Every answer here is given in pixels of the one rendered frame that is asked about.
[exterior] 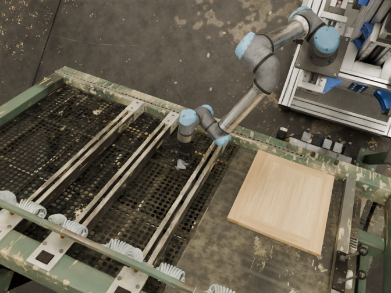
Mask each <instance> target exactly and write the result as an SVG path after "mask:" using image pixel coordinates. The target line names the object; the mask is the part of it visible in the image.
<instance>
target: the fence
mask: <svg viewBox="0 0 391 293"><path fill-rule="evenodd" d="M355 188H356V181H355V180H352V179H350V178H346V180H345V182H344V186H343V194H342V202H341V207H340V215H339V222H338V227H337V234H336V242H335V250H334V255H333V263H332V270H331V275H330V283H329V291H328V293H341V292H338V291H336V290H333V289H332V281H333V273H334V268H335V260H336V252H337V250H338V251H342V252H344V253H347V254H348V252H349V242H350V231H351V221H352V215H353V205H354V194H355Z"/></svg>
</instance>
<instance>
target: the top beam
mask: <svg viewBox="0 0 391 293"><path fill-rule="evenodd" d="M40 245H41V243H40V242H38V241H36V240H34V239H32V238H30V237H28V236H26V235H24V234H21V233H19V232H17V231H15V230H11V231H10V232H9V233H8V235H6V236H5V237H4V238H3V239H2V240H1V241H0V264H2V265H4V266H6V267H8V268H10V269H12V270H14V271H16V272H18V273H20V274H22V275H24V276H26V277H28V278H30V279H32V280H34V281H36V282H38V283H40V284H42V285H44V286H46V287H48V288H50V289H52V290H54V291H56V292H58V293H106V292H107V290H108V289H109V287H110V286H111V285H112V283H113V282H114V280H115V277H112V276H110V275H108V274H106V273H104V272H102V271H100V270H98V269H96V268H94V267H91V266H89V265H87V264H85V263H83V262H81V261H79V260H77V259H75V258H72V257H70V256H68V255H66V254H64V255H63V256H62V257H61V259H60V260H59V261H58V263H57V264H56V265H55V266H54V267H53V268H52V270H51V271H50V272H48V271H46V270H44V269H42V268H40V267H38V266H36V265H33V264H31V263H29V262H27V261H26V260H27V259H28V257H29V256H30V255H31V254H32V253H33V252H34V251H35V250H36V249H37V248H38V247H39V246H40Z"/></svg>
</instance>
